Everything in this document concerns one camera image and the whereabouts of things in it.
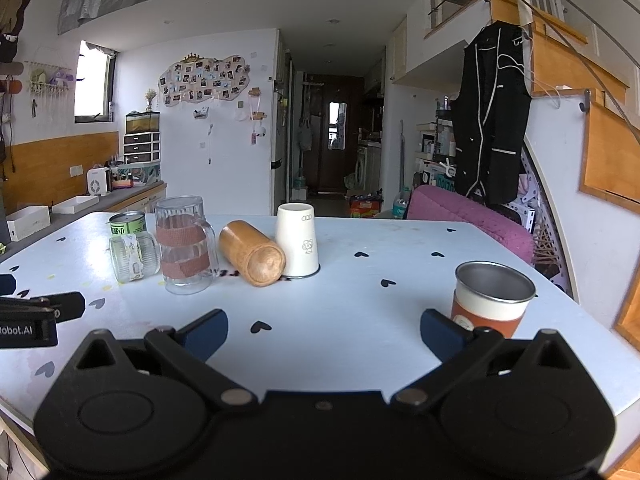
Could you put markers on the green tin can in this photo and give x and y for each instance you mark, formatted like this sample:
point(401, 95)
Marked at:
point(127, 224)

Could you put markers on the glass fish tank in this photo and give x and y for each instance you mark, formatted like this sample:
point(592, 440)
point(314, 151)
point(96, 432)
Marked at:
point(143, 122)

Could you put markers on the grey hanging tote bag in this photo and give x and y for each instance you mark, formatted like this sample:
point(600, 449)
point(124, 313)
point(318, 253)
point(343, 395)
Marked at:
point(304, 136)

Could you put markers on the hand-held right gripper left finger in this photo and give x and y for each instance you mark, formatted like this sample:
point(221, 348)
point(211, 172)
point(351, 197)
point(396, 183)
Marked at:
point(206, 334)

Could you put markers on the small ribbed glass cup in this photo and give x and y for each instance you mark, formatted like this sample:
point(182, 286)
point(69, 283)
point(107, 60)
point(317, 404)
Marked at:
point(135, 257)

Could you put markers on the glass mug with red tape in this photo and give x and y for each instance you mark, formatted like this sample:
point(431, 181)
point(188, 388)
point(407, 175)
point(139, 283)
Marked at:
point(182, 250)

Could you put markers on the orange sleeved coffee cup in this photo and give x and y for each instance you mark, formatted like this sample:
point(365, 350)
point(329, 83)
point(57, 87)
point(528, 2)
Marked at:
point(487, 310)

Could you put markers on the plastic water bottle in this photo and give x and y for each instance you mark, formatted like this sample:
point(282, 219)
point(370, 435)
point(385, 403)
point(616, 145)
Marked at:
point(401, 205)

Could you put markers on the pink chair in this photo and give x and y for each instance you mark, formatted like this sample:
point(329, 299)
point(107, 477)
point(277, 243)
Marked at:
point(465, 215)

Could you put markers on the black jacket with white trim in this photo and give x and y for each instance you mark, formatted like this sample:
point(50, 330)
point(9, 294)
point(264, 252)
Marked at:
point(492, 120)

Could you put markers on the white wall hanging rack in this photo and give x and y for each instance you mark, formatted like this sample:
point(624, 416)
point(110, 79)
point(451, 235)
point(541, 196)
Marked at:
point(47, 85)

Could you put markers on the washing machine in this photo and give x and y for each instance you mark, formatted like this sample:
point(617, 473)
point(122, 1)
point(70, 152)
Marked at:
point(369, 167)

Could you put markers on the white tall storage box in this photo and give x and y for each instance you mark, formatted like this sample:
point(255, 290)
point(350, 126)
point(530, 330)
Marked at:
point(27, 222)

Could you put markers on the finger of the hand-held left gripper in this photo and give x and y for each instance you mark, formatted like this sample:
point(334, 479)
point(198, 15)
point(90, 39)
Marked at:
point(67, 305)
point(6, 285)

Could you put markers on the red snack carton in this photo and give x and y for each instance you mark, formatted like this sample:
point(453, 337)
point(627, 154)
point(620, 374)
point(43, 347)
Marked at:
point(365, 207)

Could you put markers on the white paper cup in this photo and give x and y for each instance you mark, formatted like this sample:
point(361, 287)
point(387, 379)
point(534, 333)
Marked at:
point(296, 240)

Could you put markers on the cloud-shaped photo board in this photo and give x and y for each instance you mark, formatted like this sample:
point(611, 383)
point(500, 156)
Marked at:
point(205, 80)

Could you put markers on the cluttered storage shelf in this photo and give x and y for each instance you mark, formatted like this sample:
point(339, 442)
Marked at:
point(435, 150)

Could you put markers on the wooden staircase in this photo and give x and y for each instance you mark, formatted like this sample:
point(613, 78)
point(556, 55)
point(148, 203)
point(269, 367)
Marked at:
point(575, 85)

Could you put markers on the black drawer cabinet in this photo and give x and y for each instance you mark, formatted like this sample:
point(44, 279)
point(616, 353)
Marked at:
point(142, 147)

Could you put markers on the white flat tray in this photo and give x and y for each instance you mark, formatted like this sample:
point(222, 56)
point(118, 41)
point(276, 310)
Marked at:
point(75, 203)

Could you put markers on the kitchen counter cabinet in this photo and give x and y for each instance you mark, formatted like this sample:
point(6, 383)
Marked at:
point(135, 197)

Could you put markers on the window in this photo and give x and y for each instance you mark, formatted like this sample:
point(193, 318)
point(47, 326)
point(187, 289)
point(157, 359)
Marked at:
point(92, 85)

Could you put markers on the white countertop appliance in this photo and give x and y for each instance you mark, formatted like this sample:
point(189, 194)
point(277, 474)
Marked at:
point(98, 181)

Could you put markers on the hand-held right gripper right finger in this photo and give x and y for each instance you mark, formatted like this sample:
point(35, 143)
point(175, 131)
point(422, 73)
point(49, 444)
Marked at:
point(441, 334)

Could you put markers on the wooden cup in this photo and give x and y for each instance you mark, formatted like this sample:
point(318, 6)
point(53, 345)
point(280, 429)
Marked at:
point(250, 252)

